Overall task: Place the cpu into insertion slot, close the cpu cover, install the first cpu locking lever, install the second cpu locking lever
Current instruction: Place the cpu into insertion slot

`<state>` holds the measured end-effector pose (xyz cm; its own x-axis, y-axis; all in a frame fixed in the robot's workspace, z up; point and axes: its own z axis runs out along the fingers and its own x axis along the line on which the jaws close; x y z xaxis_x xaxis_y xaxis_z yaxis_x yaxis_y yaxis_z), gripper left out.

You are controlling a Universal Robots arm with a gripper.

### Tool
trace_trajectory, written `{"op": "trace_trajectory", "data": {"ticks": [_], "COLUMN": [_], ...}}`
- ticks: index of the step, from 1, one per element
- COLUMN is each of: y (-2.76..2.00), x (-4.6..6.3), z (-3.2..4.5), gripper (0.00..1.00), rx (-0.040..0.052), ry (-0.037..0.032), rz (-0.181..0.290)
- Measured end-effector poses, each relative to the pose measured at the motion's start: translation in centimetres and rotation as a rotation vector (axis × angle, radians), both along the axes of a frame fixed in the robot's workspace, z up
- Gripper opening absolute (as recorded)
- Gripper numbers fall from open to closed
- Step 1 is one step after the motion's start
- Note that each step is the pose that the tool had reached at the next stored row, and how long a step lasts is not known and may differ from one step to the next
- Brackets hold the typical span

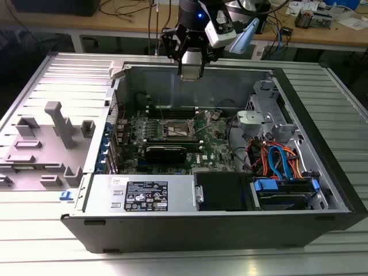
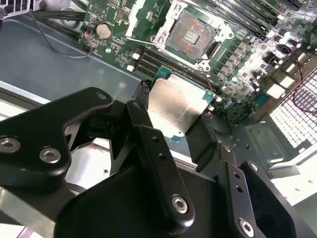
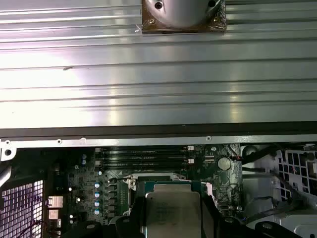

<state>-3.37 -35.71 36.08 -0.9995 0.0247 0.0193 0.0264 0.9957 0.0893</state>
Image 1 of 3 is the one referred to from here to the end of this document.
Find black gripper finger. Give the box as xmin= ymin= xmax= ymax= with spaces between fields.
xmin=199 ymin=36 xmax=220 ymax=78
xmin=160 ymin=24 xmax=185 ymax=76

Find RAM slot with white clips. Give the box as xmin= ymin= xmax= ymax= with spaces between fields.
xmin=147 ymin=109 xmax=200 ymax=114

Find CPU socket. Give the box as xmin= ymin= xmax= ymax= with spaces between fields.
xmin=161 ymin=117 xmax=200 ymax=140

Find black computer tower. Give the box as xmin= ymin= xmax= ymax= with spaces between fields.
xmin=258 ymin=8 xmax=271 ymax=35

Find silver disk bay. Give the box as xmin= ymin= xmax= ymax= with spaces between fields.
xmin=246 ymin=79 xmax=291 ymax=127

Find green motherboard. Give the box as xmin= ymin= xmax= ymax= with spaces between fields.
xmin=114 ymin=109 xmax=239 ymax=175

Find copper heatsink cooler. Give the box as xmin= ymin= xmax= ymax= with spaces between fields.
xmin=296 ymin=7 xmax=313 ymax=29

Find wooden desk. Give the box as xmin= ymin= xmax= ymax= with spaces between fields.
xmin=0 ymin=0 xmax=368 ymax=54

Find black graphics card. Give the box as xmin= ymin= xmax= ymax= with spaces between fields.
xmin=144 ymin=145 xmax=188 ymax=165

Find grey electronics box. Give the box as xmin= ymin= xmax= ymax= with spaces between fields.
xmin=312 ymin=10 xmax=335 ymax=29

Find black monitor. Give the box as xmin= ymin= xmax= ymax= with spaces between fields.
xmin=11 ymin=0 xmax=101 ymax=17

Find white papers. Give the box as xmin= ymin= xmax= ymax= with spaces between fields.
xmin=336 ymin=17 xmax=368 ymax=31

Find hard disk in blue carrier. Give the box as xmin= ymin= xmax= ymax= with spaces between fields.
xmin=252 ymin=177 xmax=321 ymax=211

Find silver power supply unit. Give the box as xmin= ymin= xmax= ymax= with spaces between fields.
xmin=83 ymin=174 xmax=197 ymax=213

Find grey parts rack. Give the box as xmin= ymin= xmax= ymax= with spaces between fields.
xmin=0 ymin=101 xmax=96 ymax=193

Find black open PC case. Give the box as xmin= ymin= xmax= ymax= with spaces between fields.
xmin=60 ymin=59 xmax=368 ymax=254

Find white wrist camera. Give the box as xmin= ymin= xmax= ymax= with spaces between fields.
xmin=205 ymin=9 xmax=239 ymax=49

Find blue hanging cable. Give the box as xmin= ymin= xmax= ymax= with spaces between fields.
xmin=271 ymin=22 xmax=285 ymax=54

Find silver bracket with round hole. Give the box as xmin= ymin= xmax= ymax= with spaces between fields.
xmin=236 ymin=110 xmax=274 ymax=131

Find black power cable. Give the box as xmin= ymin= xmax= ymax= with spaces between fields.
xmin=226 ymin=116 xmax=255 ymax=175

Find blue wire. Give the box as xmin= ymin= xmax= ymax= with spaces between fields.
xmin=266 ymin=145 xmax=292 ymax=181

